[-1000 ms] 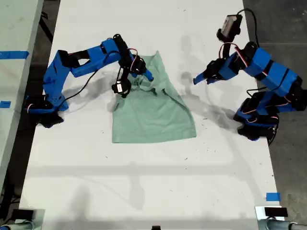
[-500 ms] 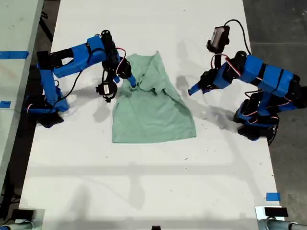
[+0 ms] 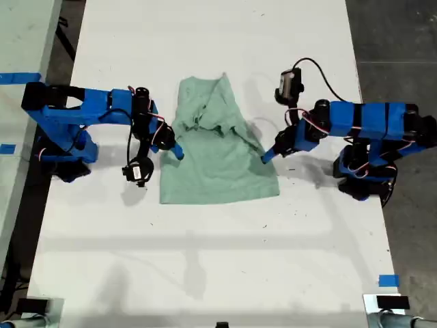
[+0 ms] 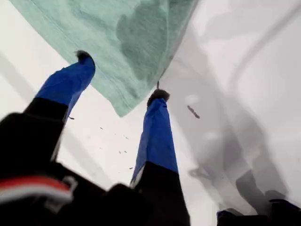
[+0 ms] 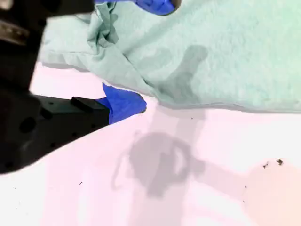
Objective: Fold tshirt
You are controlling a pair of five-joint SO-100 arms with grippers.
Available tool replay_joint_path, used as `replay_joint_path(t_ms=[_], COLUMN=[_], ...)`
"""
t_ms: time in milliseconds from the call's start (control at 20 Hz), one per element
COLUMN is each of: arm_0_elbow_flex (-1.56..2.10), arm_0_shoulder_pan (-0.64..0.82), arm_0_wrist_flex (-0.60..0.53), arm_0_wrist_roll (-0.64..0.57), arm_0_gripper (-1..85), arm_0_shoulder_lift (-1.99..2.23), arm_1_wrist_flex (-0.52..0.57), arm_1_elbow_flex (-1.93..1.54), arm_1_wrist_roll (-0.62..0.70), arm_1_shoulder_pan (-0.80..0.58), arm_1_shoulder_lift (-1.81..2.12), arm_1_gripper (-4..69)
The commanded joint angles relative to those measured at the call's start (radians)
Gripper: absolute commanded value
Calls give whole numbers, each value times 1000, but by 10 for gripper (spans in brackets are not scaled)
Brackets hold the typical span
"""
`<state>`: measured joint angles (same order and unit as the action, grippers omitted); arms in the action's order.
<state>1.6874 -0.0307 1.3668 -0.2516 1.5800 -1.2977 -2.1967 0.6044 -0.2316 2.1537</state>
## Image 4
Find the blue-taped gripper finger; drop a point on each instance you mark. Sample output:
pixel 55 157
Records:
pixel 68 80
pixel 160 146

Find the pale green T-shirt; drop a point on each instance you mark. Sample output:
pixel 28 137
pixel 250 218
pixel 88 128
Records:
pixel 105 35

